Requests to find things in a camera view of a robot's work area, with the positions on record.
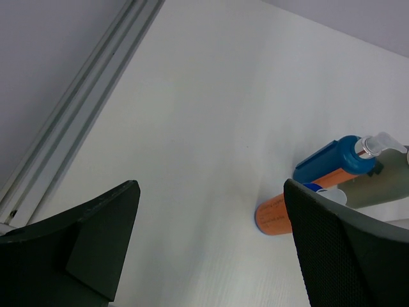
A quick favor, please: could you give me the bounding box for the white bottle dark cap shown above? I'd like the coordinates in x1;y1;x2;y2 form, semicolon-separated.
357;198;409;229

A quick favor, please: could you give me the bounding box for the left side frame rail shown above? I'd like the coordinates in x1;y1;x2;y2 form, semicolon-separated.
1;1;164;233

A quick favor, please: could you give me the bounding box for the blue orange spray bottle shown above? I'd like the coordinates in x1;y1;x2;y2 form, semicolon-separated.
292;132;408;188

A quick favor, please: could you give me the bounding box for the green bottle beige cap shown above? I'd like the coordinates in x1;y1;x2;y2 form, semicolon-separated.
337;149;408;209

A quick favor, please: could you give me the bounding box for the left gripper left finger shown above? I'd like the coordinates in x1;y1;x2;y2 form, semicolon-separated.
1;180;141;306

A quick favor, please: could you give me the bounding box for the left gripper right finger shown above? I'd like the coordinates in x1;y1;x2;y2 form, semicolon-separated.
284;179;408;306

